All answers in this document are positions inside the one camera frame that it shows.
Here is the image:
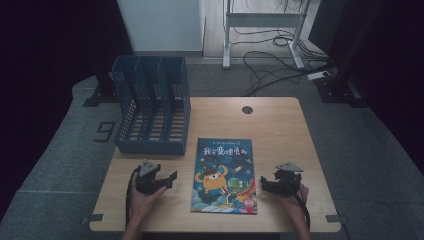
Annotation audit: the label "person's right hand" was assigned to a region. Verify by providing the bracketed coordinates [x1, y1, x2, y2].
[279, 183, 310, 218]

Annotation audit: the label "children's picture book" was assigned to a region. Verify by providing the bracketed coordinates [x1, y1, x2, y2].
[190, 137, 259, 215]

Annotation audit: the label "blue plastic file rack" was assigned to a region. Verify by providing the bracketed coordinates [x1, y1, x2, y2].
[111, 55, 192, 156]

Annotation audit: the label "white power strip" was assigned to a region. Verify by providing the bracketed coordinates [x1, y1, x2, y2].
[306, 70, 331, 82]

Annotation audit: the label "grey tape piece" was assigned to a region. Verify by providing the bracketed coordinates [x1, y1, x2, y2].
[81, 213, 105, 225]
[325, 214, 348, 225]

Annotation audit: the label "white cabinet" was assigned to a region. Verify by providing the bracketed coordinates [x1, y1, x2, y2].
[116, 0, 206, 57]

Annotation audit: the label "dark curtain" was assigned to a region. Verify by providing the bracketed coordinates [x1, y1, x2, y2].
[308, 0, 424, 168]
[0, 0, 134, 221]

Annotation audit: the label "white metal desk frame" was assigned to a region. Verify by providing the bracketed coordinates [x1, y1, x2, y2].
[222, 0, 306, 70]

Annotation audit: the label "black stand base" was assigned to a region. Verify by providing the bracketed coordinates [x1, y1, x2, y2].
[314, 66, 368, 108]
[82, 71, 120, 108]

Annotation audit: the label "black floor cables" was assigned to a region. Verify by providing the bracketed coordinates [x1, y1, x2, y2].
[229, 0, 332, 98]

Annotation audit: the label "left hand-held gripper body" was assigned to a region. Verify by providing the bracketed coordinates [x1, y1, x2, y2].
[134, 159, 169, 196]

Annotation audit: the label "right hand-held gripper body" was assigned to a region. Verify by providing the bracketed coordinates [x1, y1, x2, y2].
[271, 162, 305, 197]

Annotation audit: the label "left hand-held gripper black cable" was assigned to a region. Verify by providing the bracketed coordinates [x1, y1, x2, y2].
[125, 167, 140, 228]

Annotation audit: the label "person's left hand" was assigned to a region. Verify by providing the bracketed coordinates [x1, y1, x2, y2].
[129, 173, 168, 221]

